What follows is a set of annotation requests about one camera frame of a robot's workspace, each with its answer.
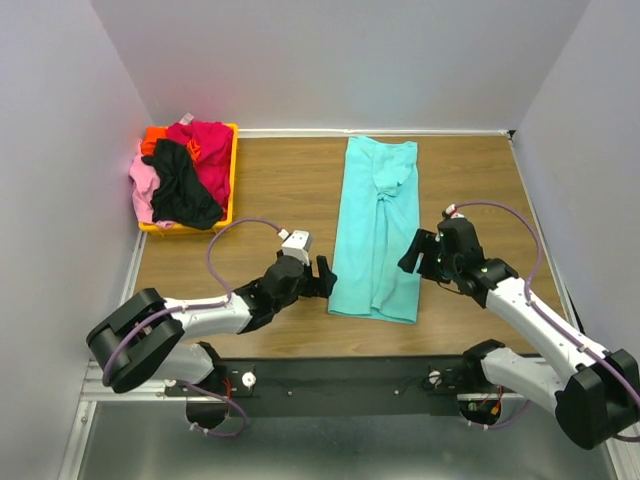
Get yellow plastic bin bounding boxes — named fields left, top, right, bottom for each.
left=129, top=119, right=238, bottom=235

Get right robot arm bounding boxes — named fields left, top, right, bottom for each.
left=398, top=214, right=639, bottom=450

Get aluminium frame rail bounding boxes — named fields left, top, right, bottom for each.
left=58, top=232, right=165, bottom=479

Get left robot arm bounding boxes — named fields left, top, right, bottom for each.
left=86, top=252, right=337, bottom=395

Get orange t shirt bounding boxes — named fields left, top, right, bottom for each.
left=140, top=126, right=201, bottom=162

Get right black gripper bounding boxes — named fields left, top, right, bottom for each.
left=397, top=227, right=460, bottom=285

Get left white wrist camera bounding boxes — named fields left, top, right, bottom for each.
left=278, top=229, right=313, bottom=266

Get black t shirt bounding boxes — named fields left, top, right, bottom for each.
left=142, top=139, right=223, bottom=230

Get pink t shirt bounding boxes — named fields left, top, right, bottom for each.
left=129, top=144, right=174, bottom=229

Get turquoise t shirt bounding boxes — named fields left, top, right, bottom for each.
left=328, top=136, right=420, bottom=324

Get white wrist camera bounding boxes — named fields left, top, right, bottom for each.
left=278, top=229, right=313, bottom=266
left=442, top=203, right=466, bottom=220

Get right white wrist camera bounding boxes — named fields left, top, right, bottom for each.
left=442, top=203, right=466, bottom=220

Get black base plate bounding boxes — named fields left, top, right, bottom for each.
left=165, top=355, right=513, bottom=434

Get magenta t shirt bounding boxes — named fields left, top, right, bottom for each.
left=168, top=120, right=234, bottom=208

